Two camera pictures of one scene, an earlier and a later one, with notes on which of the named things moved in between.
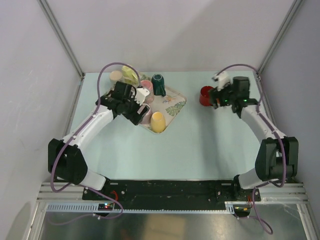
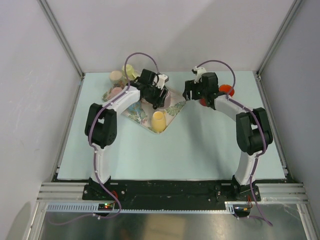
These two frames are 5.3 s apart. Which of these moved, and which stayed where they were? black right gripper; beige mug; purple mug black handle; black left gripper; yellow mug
Moved: black left gripper; purple mug black handle; black right gripper
Stayed: beige mug; yellow mug
